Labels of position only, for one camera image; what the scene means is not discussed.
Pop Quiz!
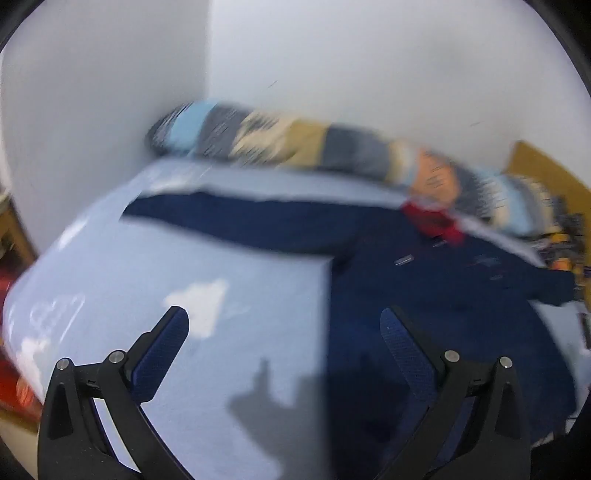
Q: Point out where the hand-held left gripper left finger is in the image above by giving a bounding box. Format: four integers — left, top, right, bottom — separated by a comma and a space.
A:
37, 305, 190, 480

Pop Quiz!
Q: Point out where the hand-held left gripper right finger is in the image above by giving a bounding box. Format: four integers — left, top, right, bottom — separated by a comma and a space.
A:
379, 305, 532, 480

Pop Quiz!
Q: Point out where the navy blue jacket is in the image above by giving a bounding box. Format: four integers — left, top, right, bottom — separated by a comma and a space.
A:
121, 190, 578, 480

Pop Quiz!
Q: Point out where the red object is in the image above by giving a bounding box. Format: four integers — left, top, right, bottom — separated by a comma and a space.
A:
0, 265, 44, 411

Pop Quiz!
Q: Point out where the colourful patterned cloth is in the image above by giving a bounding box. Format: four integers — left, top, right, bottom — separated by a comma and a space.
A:
536, 198, 591, 282

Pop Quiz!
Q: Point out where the wooden headboard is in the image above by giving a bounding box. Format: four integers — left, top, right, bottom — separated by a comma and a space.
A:
503, 141, 591, 217

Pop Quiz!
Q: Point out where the rolled patchwork quilt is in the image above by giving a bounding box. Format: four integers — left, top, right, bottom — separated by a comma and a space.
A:
145, 100, 561, 236

